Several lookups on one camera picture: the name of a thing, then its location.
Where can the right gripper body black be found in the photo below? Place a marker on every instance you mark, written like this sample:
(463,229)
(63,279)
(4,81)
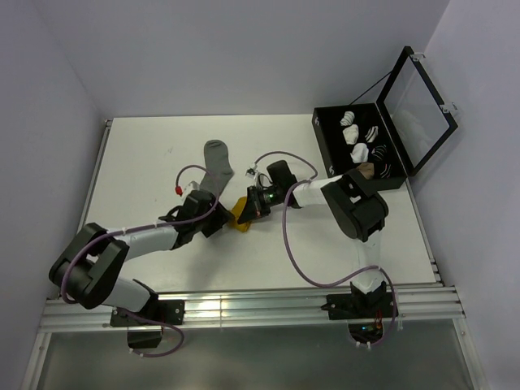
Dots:
(264,200)

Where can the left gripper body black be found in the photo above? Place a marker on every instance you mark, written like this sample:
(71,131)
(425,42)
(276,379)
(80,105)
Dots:
(206,226)

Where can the grey sock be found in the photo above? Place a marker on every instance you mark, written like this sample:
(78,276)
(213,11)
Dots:
(218,168)

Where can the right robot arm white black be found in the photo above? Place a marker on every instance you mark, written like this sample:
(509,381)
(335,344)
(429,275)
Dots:
(357,208)

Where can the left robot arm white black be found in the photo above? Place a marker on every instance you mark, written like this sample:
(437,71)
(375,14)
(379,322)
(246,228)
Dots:
(88,270)

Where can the white rolled sock lower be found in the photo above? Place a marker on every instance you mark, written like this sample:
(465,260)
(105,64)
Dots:
(360,153)

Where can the black storage box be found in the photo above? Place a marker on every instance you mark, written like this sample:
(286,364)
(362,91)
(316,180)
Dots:
(336,153)

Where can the brown rolled sock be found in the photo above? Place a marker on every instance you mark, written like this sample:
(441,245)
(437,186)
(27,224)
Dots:
(367,169)

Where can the white rolled sock upper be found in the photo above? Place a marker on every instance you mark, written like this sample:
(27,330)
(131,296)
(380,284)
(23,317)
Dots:
(351,134)

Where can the black white striped rolled sock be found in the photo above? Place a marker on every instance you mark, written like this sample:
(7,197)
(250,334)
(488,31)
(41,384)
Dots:
(371,134)

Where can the dark colourful striped rolled sock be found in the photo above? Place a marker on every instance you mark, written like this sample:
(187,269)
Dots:
(384,170)

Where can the black electronics box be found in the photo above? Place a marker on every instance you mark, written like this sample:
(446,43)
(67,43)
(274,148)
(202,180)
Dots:
(144,339)

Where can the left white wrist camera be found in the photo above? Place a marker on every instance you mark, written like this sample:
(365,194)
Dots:
(186,190)

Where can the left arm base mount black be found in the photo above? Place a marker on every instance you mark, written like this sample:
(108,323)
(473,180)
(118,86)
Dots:
(166,312)

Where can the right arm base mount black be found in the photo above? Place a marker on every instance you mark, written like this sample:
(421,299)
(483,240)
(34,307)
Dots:
(359,306)

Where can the glass box lid black frame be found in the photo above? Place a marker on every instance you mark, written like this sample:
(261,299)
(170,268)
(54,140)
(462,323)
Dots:
(417,118)

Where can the aluminium frame rail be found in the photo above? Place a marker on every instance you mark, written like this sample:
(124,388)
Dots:
(237,309)

